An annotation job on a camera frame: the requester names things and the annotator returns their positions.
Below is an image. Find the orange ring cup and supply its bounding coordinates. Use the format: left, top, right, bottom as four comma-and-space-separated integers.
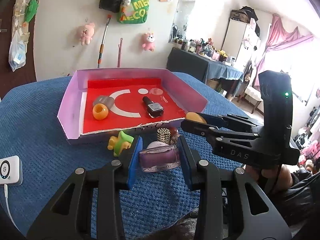
92, 103, 109, 120

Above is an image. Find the pink stick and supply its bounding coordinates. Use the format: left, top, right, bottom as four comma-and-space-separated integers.
117, 38, 123, 68

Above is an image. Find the white power bank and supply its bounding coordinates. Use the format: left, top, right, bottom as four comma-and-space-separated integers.
0, 155, 23, 186

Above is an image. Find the mop handle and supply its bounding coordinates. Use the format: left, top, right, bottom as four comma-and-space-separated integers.
97, 14, 112, 68

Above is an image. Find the side table blue cloth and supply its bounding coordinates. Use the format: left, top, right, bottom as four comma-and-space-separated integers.
167, 48, 244, 96

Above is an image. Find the blue textured blanket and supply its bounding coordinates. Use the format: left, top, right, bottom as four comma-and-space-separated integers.
0, 71, 253, 239

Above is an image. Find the white cabinet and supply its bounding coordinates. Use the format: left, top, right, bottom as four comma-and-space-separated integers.
221, 19, 260, 69

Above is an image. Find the green plush on door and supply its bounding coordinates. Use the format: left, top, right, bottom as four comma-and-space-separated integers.
22, 0, 39, 27

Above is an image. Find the purple nail polish bottle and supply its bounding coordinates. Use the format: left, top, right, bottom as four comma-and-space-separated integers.
139, 145, 181, 172

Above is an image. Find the grey pebble case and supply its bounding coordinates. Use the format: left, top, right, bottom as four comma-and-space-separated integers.
93, 95, 114, 109

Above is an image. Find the clear plastic round lid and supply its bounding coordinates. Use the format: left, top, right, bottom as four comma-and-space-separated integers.
150, 88, 163, 95

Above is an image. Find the pink curtain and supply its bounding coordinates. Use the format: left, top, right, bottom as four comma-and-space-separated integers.
253, 14, 314, 90

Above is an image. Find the pink plush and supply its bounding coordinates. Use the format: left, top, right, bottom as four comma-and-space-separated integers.
76, 22, 95, 46
142, 33, 155, 51

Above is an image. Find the white charging cable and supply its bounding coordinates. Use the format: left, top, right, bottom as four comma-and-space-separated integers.
3, 184, 20, 230

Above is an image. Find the pink round device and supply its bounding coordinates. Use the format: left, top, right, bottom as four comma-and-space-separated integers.
147, 141, 168, 149

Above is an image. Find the white panda keychain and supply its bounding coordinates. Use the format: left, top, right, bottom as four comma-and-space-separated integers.
121, 0, 132, 7

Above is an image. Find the beige hanging organizer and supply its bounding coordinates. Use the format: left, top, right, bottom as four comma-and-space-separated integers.
11, 0, 31, 46

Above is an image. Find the person's hand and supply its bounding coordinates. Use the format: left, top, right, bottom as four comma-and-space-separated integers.
244, 164, 294, 190

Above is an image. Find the pink plush left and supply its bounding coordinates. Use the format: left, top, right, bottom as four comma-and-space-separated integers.
76, 22, 95, 46

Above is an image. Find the brown wooden door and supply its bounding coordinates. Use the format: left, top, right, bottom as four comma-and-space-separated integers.
1, 0, 39, 98

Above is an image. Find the dark nail polish bottle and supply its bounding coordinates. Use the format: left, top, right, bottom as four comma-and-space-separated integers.
143, 96, 164, 118

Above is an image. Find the green yellow dinosaur toy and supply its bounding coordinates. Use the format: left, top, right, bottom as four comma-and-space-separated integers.
107, 131, 134, 157

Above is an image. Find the orange dome cup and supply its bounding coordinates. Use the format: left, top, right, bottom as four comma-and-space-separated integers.
185, 112, 207, 124

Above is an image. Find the plastic bag on door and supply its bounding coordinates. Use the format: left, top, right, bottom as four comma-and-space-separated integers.
9, 31, 26, 72

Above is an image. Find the red paper liner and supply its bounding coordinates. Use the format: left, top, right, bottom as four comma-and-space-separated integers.
81, 77, 185, 135

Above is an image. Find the pink plush right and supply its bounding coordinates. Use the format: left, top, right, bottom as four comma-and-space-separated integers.
142, 33, 155, 51

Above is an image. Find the pink cardboard tray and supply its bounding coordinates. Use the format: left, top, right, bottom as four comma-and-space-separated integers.
57, 68, 208, 144

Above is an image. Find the gold studded cylinder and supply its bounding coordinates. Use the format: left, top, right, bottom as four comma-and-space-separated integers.
157, 128, 171, 145

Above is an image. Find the green tote bag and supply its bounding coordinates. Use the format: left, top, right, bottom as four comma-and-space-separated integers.
117, 0, 149, 24

